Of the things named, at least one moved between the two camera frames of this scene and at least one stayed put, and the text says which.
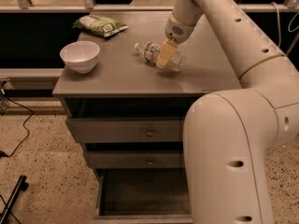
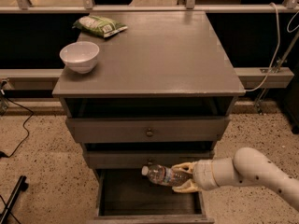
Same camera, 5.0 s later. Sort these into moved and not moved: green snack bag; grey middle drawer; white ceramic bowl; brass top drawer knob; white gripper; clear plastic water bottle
Moved: white gripper; clear plastic water bottle
Not moved: white ceramic bowl; green snack bag; grey middle drawer; brass top drawer knob
